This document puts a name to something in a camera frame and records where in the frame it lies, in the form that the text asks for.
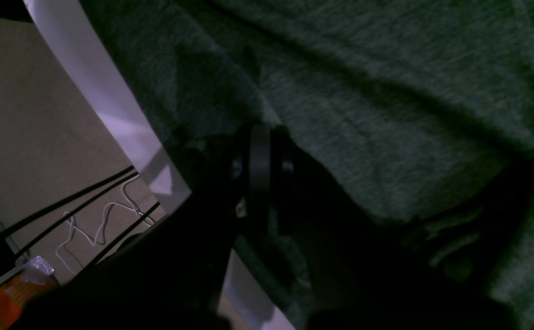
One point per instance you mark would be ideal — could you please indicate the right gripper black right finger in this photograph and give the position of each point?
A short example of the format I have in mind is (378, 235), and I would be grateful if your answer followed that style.
(361, 278)

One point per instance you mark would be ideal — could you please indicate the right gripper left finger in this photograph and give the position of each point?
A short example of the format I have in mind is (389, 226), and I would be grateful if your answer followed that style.
(170, 276)

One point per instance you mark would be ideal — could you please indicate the dark green t-shirt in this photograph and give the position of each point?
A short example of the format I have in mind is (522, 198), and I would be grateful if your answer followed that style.
(422, 110)

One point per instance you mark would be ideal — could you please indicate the orange packet on floor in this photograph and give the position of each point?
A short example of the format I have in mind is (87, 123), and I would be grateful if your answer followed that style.
(35, 278)

